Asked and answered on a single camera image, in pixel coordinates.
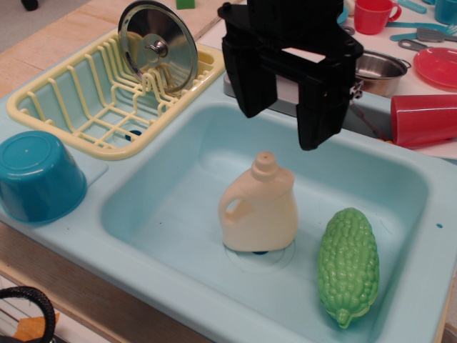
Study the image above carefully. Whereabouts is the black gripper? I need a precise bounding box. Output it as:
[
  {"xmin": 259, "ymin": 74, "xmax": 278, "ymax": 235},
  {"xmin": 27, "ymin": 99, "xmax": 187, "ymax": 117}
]
[{"xmin": 218, "ymin": 1, "xmax": 363, "ymax": 151}]

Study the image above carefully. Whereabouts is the cream toy detergent bottle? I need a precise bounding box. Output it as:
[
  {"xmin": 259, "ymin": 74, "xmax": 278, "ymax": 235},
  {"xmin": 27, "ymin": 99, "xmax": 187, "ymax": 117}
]
[{"xmin": 218, "ymin": 151, "xmax": 298, "ymax": 252}]

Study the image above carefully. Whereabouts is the yellow plastic drying rack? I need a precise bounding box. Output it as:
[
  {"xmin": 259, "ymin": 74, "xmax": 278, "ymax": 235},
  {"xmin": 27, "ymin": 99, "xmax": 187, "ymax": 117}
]
[{"xmin": 6, "ymin": 30, "xmax": 224, "ymax": 160}]

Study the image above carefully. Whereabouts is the grey toy faucet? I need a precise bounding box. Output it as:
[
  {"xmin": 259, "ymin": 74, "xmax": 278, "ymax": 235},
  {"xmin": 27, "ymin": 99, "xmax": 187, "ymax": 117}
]
[{"xmin": 223, "ymin": 71, "xmax": 304, "ymax": 117}]

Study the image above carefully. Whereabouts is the grey toy ladle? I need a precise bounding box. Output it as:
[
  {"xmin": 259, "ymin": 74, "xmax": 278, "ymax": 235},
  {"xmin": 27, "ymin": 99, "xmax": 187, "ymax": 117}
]
[{"xmin": 341, "ymin": 25, "xmax": 356, "ymax": 36}]

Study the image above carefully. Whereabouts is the grey knife in compartment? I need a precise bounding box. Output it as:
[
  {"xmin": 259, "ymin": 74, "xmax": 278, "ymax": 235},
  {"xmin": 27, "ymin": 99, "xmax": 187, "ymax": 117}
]
[{"xmin": 349, "ymin": 102, "xmax": 390, "ymax": 141}]

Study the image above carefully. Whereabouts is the steel cooking pot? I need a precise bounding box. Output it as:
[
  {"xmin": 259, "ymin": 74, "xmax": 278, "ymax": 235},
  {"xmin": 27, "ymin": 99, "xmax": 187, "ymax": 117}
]
[{"xmin": 356, "ymin": 50, "xmax": 411, "ymax": 98}]

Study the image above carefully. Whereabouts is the red plastic mug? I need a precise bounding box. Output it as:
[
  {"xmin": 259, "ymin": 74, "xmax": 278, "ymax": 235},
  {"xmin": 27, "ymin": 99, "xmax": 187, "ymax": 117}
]
[{"xmin": 353, "ymin": 0, "xmax": 402, "ymax": 35}]

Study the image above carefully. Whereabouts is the large red plastic cup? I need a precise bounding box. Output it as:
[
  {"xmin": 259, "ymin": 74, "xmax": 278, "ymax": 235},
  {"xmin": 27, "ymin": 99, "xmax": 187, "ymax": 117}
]
[{"xmin": 391, "ymin": 94, "xmax": 456, "ymax": 148}]

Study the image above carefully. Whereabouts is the green block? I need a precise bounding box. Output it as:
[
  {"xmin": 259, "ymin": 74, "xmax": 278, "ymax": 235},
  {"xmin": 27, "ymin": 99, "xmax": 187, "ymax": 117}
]
[{"xmin": 176, "ymin": 0, "xmax": 196, "ymax": 10}]

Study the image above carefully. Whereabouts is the steel pot lid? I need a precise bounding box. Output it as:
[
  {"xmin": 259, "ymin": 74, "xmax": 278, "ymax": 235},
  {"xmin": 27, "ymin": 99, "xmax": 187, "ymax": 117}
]
[{"xmin": 118, "ymin": 1, "xmax": 198, "ymax": 94}]

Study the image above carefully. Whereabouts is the grey toy spatula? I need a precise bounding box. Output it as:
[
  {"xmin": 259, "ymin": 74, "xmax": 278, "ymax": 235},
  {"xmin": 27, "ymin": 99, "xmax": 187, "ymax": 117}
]
[{"xmin": 398, "ymin": 28, "xmax": 456, "ymax": 51}]

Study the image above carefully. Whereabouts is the red plastic plate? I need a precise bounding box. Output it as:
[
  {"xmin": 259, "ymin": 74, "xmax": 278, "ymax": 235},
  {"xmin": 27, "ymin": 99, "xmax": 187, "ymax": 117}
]
[{"xmin": 413, "ymin": 47, "xmax": 456, "ymax": 89}]

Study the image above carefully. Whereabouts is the teal toy utensil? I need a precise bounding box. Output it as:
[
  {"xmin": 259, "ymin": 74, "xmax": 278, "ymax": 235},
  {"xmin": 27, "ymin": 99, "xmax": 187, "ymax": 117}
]
[{"xmin": 385, "ymin": 21, "xmax": 457, "ymax": 42}]

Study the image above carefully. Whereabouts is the teal cup top right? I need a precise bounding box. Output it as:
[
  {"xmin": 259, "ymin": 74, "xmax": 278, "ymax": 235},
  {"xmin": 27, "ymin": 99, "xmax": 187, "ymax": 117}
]
[{"xmin": 434, "ymin": 0, "xmax": 457, "ymax": 24}]

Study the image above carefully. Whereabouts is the green toy bitter gourd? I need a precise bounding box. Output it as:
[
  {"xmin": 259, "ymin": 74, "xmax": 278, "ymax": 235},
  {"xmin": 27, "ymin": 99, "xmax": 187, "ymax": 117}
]
[{"xmin": 317, "ymin": 207, "xmax": 380, "ymax": 329}]

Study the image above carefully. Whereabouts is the teal upturned plastic bowl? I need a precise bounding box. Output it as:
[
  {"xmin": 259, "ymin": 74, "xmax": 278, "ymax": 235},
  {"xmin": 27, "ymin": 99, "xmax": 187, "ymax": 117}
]
[{"xmin": 1, "ymin": 131, "xmax": 87, "ymax": 223}]

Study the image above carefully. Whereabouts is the orange tape piece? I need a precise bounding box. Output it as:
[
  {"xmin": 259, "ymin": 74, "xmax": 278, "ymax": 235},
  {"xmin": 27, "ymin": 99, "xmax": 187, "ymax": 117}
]
[{"xmin": 13, "ymin": 317, "xmax": 46, "ymax": 342}]

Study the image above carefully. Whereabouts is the black cable loop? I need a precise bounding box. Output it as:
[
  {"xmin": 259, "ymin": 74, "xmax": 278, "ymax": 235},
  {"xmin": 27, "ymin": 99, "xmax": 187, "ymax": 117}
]
[{"xmin": 0, "ymin": 286, "xmax": 57, "ymax": 343}]

